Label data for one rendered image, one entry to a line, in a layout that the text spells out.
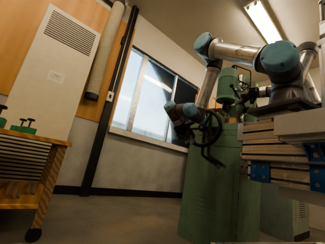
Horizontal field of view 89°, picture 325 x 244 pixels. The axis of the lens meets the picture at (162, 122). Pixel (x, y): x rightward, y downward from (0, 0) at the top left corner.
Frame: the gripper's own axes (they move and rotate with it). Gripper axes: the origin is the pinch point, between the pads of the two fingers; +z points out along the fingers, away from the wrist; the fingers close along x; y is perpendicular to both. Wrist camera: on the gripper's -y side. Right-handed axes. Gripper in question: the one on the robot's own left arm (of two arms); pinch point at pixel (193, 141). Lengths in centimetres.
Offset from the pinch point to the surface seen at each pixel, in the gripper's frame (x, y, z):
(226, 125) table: 11.9, -28.6, 11.2
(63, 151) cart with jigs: -41, 54, -46
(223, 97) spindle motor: 2, -57, 4
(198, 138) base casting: -11.2, -18.2, 16.7
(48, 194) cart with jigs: -40, 74, -35
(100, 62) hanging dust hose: -123, -52, -71
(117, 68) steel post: -131, -73, -53
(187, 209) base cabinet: -11, 31, 45
